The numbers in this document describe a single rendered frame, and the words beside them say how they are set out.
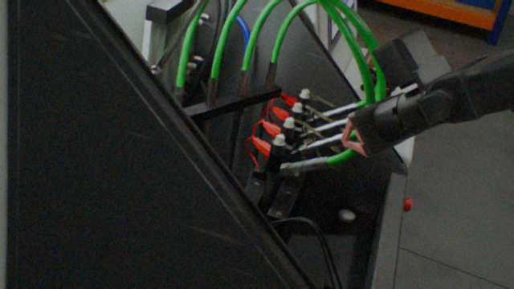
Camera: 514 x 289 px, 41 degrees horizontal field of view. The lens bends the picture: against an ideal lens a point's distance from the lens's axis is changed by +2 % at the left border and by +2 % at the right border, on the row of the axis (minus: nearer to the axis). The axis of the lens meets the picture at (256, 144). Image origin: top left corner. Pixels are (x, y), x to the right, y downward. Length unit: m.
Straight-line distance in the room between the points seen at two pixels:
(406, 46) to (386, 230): 0.55
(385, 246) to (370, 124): 0.39
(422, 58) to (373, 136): 0.14
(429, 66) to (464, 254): 2.35
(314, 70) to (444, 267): 1.72
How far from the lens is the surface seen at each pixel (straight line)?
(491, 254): 3.25
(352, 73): 1.98
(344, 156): 1.04
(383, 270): 1.23
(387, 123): 0.93
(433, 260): 3.06
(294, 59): 1.48
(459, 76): 0.80
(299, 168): 1.09
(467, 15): 6.38
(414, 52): 0.87
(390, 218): 1.38
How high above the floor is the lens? 1.65
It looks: 27 degrees down
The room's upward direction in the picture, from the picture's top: 11 degrees clockwise
